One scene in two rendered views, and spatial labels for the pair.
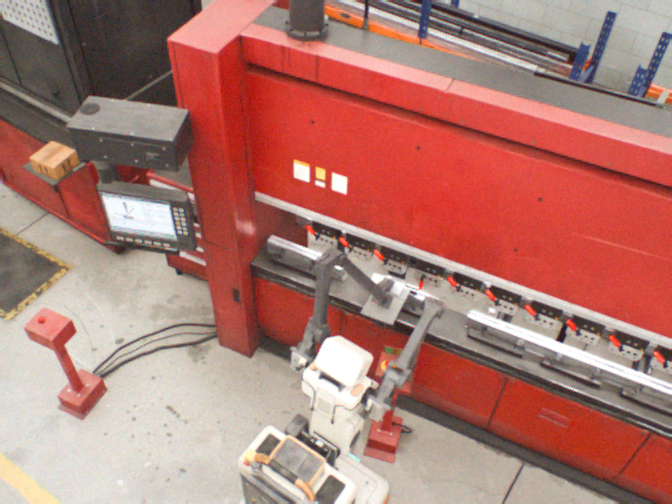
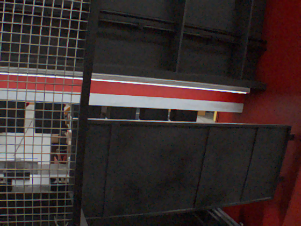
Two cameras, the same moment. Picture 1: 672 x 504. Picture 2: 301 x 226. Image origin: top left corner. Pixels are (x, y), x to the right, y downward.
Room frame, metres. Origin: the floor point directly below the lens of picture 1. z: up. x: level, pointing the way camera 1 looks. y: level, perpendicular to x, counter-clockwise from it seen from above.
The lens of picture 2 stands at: (3.64, -1.48, 1.63)
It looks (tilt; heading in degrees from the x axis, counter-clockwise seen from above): 12 degrees down; 132
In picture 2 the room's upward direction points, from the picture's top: 8 degrees clockwise
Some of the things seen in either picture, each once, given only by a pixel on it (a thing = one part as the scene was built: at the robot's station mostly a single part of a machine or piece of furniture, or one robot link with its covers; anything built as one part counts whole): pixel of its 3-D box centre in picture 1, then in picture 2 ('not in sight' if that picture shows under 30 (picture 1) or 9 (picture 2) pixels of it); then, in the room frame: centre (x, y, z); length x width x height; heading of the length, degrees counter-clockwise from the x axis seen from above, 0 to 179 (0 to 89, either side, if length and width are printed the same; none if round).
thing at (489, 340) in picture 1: (495, 342); not in sight; (2.09, -0.89, 0.89); 0.30 x 0.05 x 0.03; 66
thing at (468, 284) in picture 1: (467, 281); (48, 116); (2.24, -0.71, 1.21); 0.15 x 0.09 x 0.17; 66
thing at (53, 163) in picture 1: (51, 159); not in sight; (3.27, 1.78, 1.04); 0.30 x 0.26 x 0.12; 57
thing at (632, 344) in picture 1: (629, 340); not in sight; (1.91, -1.44, 1.21); 0.15 x 0.09 x 0.17; 66
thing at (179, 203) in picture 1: (151, 214); not in sight; (2.43, 0.92, 1.42); 0.45 x 0.12 x 0.36; 81
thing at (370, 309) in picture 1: (385, 301); not in sight; (2.26, -0.30, 1.00); 0.26 x 0.18 x 0.01; 156
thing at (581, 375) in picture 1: (571, 371); not in sight; (1.93, -1.26, 0.89); 0.30 x 0.05 x 0.03; 66
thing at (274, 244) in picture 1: (307, 257); not in sight; (2.62, 0.14, 0.92); 0.50 x 0.06 x 0.10; 66
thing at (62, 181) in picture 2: not in sight; (92, 183); (2.67, -0.72, 1.02); 0.37 x 0.06 x 0.04; 66
